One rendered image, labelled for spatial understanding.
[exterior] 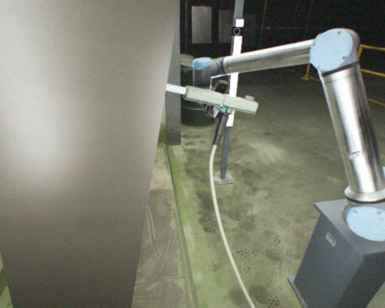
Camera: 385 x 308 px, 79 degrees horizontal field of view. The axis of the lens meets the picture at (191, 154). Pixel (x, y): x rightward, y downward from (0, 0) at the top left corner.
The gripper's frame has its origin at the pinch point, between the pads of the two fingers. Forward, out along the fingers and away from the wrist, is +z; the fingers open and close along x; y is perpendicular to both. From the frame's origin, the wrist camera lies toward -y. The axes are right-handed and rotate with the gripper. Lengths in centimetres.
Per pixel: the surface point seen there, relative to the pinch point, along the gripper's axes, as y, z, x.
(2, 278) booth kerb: 131, -28, 87
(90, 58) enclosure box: -10, 35, 49
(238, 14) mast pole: -49, -94, -33
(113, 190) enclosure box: 20, 34, 40
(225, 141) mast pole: 48, -98, -62
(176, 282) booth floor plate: 110, -4, -9
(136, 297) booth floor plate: 117, -1, 14
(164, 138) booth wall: 90, -185, -28
